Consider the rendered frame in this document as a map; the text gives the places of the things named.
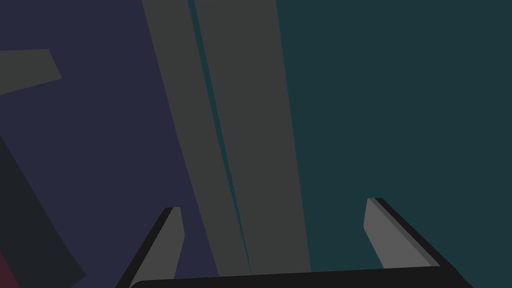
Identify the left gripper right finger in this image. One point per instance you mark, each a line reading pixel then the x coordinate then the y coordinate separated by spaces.
pixel 394 240

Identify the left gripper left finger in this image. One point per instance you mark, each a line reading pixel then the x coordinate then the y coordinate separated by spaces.
pixel 162 250

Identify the teal door leaf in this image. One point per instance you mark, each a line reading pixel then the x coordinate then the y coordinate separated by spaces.
pixel 400 100

